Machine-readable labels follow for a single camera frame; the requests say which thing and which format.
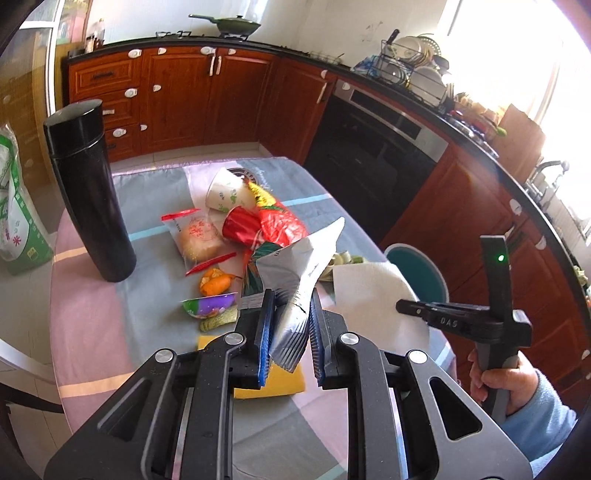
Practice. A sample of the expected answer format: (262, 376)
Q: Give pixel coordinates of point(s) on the person's right hand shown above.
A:
(505, 385)

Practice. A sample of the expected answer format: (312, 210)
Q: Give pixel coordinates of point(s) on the metal faucet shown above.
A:
(547, 173)

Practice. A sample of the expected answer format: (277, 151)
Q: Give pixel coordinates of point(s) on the white paper cup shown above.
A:
(226, 194)

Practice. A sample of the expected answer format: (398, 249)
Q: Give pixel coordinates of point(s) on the person's right forearm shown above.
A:
(545, 415)

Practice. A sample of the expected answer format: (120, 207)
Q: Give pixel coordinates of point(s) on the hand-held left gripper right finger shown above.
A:
(318, 353)

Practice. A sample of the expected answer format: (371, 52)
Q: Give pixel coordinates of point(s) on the colourful snack packet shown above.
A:
(250, 272)

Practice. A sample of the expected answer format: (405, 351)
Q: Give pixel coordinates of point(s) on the black thermos bottle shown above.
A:
(92, 194)

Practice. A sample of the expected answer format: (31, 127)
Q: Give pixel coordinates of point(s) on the dish rack with dishes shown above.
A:
(415, 69)

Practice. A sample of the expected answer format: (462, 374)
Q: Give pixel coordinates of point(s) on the wooden cutting board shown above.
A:
(517, 138)

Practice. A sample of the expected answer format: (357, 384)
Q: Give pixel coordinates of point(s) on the small plastic dessert cup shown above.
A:
(207, 304)

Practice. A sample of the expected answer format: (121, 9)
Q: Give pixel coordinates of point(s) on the silver foil wrapper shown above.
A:
(295, 267)

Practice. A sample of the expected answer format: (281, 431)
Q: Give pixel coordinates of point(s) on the green leaf scrap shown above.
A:
(217, 321)

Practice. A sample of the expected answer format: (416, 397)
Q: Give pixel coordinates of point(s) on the sauce bottles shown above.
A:
(94, 37)

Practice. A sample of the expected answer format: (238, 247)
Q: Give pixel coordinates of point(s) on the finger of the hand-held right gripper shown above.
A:
(438, 317)

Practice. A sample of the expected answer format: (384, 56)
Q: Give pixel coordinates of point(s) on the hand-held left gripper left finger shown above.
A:
(264, 344)

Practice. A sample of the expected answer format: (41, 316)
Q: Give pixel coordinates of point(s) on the packaged bun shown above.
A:
(198, 237)

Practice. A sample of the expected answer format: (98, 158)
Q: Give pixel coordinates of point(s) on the black built-in oven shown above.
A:
(369, 157)

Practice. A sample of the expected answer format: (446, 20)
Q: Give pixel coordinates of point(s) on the red snack bag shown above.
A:
(281, 221)

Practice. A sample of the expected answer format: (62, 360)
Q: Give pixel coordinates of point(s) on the white paper towel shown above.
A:
(369, 295)

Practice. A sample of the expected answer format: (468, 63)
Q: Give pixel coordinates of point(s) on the pink and grey tablecloth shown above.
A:
(138, 323)

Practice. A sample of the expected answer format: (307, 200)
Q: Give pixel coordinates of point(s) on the green frying pan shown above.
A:
(240, 25)

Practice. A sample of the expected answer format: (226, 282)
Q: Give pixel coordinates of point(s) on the yellow sponge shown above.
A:
(286, 383)

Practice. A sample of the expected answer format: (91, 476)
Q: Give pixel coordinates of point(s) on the wooden kitchen cabinets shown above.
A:
(184, 92)

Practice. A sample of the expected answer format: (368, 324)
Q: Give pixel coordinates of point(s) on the green and white rice bag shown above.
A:
(18, 217)

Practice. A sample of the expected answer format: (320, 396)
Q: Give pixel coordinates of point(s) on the green vegetable peel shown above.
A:
(341, 261)

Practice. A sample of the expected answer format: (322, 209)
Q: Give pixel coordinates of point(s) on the teal trash bin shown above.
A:
(420, 272)

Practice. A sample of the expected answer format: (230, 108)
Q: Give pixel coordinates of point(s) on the orange peel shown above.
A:
(214, 284)

